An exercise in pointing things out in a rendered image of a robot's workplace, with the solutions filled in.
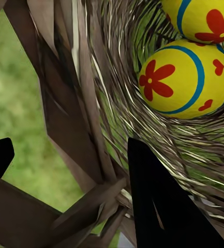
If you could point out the wicker basket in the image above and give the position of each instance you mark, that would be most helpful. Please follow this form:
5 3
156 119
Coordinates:
81 50

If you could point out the easter egg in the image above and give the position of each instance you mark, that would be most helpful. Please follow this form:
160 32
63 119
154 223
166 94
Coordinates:
198 20
184 79

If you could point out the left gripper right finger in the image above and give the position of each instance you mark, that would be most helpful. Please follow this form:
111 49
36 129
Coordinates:
154 188

